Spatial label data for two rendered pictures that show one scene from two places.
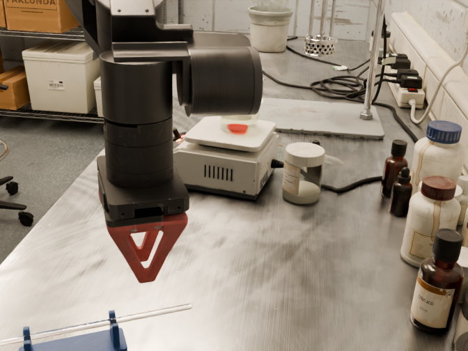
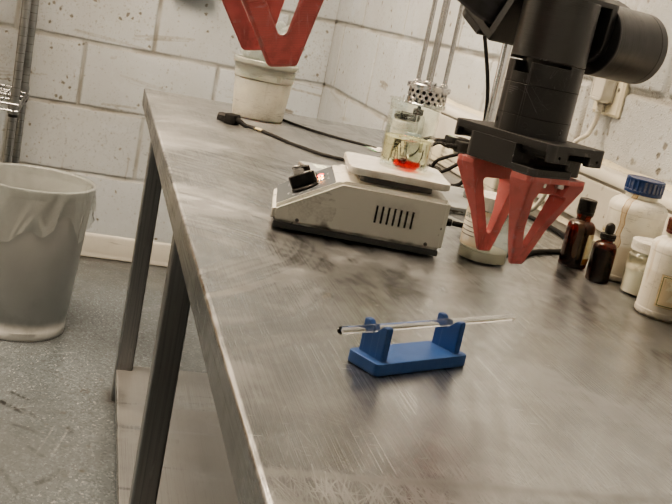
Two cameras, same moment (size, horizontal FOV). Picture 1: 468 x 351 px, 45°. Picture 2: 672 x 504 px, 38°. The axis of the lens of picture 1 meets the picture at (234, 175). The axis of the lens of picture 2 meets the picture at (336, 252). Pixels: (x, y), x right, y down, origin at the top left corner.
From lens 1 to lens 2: 0.55 m
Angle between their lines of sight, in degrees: 24
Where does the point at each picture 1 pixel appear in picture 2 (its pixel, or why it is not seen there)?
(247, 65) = (656, 27)
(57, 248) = (256, 278)
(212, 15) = (78, 78)
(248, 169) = (436, 213)
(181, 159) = (345, 196)
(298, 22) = not seen: hidden behind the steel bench
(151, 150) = (573, 98)
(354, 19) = (298, 110)
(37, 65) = not seen: outside the picture
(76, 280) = (322, 306)
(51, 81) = not seen: outside the picture
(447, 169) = (654, 228)
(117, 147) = (543, 90)
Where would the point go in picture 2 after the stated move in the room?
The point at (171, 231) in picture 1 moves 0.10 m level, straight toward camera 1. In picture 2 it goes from (569, 195) to (662, 232)
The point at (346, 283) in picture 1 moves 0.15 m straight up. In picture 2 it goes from (611, 328) to (651, 184)
